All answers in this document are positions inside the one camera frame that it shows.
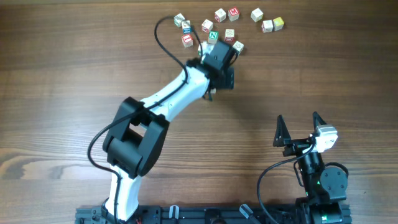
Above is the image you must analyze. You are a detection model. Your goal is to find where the red letter A block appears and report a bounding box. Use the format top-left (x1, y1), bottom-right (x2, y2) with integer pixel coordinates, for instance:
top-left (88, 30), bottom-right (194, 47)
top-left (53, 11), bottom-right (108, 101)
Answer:
top-left (201, 19), bottom-right (213, 33)

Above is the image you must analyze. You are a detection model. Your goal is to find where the green letter J block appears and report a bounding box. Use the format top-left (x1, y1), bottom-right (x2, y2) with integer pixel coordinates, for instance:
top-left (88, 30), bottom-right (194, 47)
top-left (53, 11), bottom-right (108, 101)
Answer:
top-left (233, 41), bottom-right (244, 54)

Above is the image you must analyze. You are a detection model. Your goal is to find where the red letter M block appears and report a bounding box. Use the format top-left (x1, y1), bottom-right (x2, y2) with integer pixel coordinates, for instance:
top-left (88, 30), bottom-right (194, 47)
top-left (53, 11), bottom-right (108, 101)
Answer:
top-left (228, 7), bottom-right (240, 21)

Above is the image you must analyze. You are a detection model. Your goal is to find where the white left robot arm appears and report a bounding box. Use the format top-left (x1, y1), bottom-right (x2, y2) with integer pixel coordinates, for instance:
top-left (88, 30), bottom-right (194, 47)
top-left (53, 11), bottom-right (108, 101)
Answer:
top-left (103, 41), bottom-right (239, 223)

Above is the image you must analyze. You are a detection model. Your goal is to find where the blue letter block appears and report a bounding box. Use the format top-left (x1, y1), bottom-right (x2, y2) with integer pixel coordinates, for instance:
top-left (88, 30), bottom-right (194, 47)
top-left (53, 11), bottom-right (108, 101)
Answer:
top-left (182, 21), bottom-right (192, 34)

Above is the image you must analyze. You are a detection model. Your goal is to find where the plain white picture block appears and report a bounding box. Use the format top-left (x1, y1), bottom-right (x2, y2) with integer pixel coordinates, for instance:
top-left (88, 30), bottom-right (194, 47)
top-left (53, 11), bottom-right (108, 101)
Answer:
top-left (251, 8), bottom-right (264, 22)

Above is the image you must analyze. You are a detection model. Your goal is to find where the red letter I block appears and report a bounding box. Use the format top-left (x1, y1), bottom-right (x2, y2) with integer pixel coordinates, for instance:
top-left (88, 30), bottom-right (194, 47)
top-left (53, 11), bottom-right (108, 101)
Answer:
top-left (182, 34), bottom-right (193, 48)

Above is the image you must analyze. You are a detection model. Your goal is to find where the red white picture block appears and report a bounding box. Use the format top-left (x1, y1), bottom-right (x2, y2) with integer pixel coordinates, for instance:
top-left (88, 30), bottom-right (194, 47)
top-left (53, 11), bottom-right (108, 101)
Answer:
top-left (215, 8), bottom-right (227, 23)

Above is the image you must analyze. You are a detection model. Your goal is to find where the green letter block far left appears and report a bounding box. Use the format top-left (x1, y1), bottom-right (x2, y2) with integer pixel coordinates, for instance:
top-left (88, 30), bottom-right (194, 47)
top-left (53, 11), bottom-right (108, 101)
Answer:
top-left (174, 13), bottom-right (185, 27)

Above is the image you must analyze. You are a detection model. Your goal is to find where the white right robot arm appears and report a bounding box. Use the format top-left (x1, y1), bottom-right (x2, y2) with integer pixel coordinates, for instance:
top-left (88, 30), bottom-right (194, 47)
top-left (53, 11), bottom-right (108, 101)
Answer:
top-left (256, 111), bottom-right (349, 223)

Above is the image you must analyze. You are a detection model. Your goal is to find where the red letter U block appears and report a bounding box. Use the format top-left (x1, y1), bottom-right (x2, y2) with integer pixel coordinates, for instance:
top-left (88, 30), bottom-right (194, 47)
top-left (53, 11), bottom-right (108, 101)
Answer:
top-left (224, 29), bottom-right (235, 42)

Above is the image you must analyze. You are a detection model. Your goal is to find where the green letter N block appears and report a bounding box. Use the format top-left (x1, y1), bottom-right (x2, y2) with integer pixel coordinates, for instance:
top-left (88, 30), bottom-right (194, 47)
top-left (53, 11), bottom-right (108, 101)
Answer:
top-left (208, 31), bottom-right (219, 44)

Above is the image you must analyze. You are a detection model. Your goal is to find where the yellow block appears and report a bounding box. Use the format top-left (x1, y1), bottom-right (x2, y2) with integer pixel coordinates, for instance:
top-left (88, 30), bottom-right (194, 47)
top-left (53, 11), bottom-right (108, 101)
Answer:
top-left (272, 17), bottom-right (284, 31)

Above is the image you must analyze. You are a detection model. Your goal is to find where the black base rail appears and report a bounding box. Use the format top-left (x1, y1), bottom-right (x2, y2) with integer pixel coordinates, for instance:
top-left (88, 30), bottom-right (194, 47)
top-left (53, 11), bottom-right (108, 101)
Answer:
top-left (75, 203), bottom-right (353, 224)

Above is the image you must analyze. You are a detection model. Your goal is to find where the red letter Y block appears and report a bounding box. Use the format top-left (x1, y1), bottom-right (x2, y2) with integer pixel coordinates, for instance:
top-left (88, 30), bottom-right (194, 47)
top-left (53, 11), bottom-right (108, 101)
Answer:
top-left (261, 20), bottom-right (274, 33)

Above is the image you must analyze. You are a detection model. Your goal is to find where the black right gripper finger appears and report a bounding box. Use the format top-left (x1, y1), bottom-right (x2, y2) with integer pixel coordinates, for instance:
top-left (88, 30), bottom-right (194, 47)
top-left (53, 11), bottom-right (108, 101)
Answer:
top-left (273, 114), bottom-right (292, 147)
top-left (313, 111), bottom-right (327, 128)

